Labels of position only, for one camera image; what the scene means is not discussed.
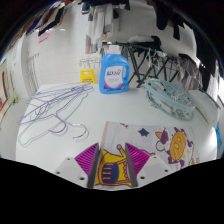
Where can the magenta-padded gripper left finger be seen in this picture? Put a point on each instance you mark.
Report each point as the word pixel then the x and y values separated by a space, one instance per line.
pixel 85 160

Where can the round pale blue peg hanger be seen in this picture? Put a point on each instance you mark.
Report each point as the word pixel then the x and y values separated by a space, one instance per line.
pixel 170 98

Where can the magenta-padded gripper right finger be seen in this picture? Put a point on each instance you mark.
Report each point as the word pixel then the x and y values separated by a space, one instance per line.
pixel 140 157

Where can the grey garment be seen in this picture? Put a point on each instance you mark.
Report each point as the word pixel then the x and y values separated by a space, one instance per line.
pixel 190 70

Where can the cartoon print towel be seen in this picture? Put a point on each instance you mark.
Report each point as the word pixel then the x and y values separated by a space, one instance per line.
pixel 146 140

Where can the blue detergent bottle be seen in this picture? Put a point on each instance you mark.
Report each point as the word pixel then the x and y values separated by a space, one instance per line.
pixel 114 68

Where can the white pillow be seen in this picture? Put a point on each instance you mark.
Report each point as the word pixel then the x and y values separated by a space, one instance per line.
pixel 206 106

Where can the yellow wet floor sign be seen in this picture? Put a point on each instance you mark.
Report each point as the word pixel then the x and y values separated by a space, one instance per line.
pixel 88 76

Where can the black folding drying rack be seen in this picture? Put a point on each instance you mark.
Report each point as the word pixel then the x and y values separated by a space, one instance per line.
pixel 140 55

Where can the row of hanging clothes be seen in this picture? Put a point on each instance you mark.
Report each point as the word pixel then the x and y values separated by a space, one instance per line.
pixel 100 13

